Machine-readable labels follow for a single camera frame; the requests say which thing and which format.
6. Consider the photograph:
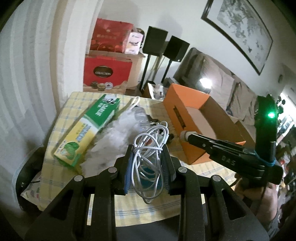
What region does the black star knob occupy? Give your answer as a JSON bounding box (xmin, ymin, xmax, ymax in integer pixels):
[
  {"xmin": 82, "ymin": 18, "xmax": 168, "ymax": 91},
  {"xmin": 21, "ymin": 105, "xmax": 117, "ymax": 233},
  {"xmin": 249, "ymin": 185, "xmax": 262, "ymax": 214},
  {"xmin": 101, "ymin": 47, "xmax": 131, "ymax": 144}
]
[
  {"xmin": 147, "ymin": 115, "xmax": 159, "ymax": 126},
  {"xmin": 167, "ymin": 133, "xmax": 174, "ymax": 142}
]

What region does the green yellow toothpaste box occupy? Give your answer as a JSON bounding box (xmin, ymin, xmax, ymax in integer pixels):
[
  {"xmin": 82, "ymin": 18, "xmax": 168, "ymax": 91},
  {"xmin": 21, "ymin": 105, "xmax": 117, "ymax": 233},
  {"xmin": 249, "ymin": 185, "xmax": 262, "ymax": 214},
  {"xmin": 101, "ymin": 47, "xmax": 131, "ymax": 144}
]
[{"xmin": 54, "ymin": 94, "xmax": 120, "ymax": 167}]

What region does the blue collapsible funnel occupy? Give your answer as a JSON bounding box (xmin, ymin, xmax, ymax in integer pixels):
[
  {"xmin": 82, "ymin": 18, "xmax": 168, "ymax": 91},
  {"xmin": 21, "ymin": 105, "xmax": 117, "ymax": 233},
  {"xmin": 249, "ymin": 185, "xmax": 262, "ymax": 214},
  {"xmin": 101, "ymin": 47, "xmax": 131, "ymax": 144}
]
[{"xmin": 137, "ymin": 165, "xmax": 163, "ymax": 200}]

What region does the white earphone cable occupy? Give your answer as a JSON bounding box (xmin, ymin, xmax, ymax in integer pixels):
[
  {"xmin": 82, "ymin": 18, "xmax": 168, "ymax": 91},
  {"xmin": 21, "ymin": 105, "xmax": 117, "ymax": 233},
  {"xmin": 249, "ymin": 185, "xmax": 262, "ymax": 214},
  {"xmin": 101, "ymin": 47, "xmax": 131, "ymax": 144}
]
[{"xmin": 131, "ymin": 120, "xmax": 169, "ymax": 204}]

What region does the clear bottle pink cap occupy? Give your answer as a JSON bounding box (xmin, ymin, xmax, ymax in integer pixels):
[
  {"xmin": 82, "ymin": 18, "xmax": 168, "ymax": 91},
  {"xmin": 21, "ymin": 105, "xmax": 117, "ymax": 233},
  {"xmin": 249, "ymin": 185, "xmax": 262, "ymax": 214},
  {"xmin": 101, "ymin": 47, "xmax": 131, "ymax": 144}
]
[{"xmin": 132, "ymin": 106, "xmax": 151, "ymax": 133}]

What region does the white fluffy duster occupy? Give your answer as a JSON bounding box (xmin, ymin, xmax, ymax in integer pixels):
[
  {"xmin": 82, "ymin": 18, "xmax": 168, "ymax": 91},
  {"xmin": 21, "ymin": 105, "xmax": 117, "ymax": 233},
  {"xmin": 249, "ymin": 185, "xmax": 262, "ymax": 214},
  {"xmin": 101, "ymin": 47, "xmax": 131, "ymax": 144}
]
[{"xmin": 80, "ymin": 96, "xmax": 140, "ymax": 177}]

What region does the small white pink bottle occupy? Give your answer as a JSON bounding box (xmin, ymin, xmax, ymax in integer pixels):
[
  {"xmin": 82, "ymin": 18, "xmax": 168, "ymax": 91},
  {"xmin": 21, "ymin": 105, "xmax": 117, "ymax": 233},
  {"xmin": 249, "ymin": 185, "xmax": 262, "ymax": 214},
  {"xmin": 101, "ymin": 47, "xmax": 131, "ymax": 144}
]
[{"xmin": 180, "ymin": 131, "xmax": 198, "ymax": 142}]

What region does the person right hand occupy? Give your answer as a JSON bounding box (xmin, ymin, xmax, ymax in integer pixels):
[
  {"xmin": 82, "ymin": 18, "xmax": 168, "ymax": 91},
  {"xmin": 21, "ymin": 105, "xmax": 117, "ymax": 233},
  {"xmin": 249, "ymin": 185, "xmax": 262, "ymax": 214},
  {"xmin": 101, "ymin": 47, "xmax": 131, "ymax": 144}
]
[{"xmin": 234, "ymin": 173, "xmax": 279, "ymax": 239}]

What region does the large brown carton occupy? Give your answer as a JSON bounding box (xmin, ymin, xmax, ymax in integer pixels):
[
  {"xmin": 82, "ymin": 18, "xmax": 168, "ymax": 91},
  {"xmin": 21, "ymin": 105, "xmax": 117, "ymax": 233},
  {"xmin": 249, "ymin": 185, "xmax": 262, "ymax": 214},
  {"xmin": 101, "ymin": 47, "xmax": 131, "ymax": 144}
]
[{"xmin": 230, "ymin": 116, "xmax": 256, "ymax": 149}]

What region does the orange cardboard box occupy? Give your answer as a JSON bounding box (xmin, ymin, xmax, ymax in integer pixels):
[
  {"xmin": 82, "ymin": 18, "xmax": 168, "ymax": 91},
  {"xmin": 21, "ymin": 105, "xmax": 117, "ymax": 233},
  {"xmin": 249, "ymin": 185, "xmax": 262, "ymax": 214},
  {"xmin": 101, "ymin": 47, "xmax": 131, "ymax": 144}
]
[{"xmin": 162, "ymin": 83, "xmax": 246, "ymax": 165}]

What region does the plastic storage bin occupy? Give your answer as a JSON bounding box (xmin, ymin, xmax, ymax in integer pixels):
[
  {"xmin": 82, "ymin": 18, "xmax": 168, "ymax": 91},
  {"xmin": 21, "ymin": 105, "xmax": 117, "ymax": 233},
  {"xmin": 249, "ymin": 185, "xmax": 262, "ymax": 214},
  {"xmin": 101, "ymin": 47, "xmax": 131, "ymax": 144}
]
[{"xmin": 16, "ymin": 147, "xmax": 46, "ymax": 211}]

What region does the bright portable lamp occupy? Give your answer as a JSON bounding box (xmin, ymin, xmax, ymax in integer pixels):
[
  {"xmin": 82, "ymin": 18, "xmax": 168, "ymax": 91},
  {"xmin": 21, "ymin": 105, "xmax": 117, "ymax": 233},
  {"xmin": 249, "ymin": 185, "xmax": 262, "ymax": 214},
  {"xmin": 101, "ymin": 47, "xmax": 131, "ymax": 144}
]
[{"xmin": 199, "ymin": 77, "xmax": 213, "ymax": 89}]

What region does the brown sofa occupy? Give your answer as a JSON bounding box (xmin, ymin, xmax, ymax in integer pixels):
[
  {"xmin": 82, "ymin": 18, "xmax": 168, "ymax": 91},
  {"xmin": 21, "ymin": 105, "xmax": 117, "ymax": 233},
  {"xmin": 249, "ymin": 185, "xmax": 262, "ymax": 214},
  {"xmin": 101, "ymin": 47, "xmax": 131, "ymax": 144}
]
[{"xmin": 172, "ymin": 47, "xmax": 262, "ymax": 127}]

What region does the brown cardboard box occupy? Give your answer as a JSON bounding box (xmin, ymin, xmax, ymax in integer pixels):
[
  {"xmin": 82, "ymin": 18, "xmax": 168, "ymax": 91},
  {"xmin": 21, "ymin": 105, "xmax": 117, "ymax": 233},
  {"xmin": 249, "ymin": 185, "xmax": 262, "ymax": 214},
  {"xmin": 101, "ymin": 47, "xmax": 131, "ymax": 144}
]
[{"xmin": 88, "ymin": 50, "xmax": 145, "ymax": 89}]

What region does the right black speaker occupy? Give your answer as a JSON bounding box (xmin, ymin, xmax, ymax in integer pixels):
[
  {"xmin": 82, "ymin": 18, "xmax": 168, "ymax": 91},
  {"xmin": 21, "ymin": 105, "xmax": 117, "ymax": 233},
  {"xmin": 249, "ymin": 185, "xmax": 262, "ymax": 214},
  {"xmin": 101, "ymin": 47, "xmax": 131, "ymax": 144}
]
[{"xmin": 161, "ymin": 36, "xmax": 190, "ymax": 84}]

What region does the black speaker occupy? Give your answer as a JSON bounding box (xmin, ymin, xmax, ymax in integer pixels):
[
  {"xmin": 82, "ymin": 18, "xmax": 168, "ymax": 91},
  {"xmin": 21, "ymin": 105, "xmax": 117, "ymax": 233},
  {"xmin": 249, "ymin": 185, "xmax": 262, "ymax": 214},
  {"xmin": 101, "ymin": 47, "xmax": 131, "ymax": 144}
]
[
  {"xmin": 139, "ymin": 26, "xmax": 168, "ymax": 91},
  {"xmin": 161, "ymin": 36, "xmax": 190, "ymax": 84}
]

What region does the left black speaker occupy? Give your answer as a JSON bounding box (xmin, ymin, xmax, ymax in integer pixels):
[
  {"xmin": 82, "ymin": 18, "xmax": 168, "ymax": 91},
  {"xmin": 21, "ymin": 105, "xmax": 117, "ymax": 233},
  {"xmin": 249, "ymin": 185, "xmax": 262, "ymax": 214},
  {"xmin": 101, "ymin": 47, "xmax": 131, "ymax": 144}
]
[{"xmin": 139, "ymin": 26, "xmax": 168, "ymax": 91}]

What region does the framed ink painting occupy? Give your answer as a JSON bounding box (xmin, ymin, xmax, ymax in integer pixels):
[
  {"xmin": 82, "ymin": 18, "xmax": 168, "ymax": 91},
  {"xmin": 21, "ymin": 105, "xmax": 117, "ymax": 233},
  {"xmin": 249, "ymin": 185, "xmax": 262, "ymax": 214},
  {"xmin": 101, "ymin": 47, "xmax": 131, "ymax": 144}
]
[{"xmin": 201, "ymin": 0, "xmax": 273, "ymax": 75}]

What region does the pink tissue pack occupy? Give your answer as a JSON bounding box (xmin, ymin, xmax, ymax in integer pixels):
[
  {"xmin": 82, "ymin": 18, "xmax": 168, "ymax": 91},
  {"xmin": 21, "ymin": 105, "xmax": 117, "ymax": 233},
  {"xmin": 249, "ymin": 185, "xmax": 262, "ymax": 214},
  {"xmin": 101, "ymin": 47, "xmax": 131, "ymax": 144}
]
[{"xmin": 125, "ymin": 32, "xmax": 143, "ymax": 55}]

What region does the red collection gift bag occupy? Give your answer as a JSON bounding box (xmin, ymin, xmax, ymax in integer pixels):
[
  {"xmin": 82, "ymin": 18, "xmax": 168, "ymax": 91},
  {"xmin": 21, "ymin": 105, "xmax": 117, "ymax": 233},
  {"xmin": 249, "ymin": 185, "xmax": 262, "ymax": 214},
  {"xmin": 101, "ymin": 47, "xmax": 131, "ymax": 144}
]
[{"xmin": 83, "ymin": 55, "xmax": 132, "ymax": 94}]

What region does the red gift bag upper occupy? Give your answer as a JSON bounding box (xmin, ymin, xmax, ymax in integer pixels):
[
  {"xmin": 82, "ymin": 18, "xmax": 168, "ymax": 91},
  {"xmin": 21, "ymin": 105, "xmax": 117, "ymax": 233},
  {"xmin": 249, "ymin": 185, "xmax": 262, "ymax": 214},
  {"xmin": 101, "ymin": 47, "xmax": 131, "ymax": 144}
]
[{"xmin": 90, "ymin": 18, "xmax": 133, "ymax": 53}]

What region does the white curtain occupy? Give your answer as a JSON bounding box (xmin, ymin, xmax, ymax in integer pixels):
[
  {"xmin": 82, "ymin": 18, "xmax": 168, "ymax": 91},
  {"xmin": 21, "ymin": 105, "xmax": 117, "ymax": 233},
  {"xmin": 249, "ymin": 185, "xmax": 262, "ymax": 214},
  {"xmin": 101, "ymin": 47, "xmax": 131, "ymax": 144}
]
[{"xmin": 0, "ymin": 0, "xmax": 102, "ymax": 163}]

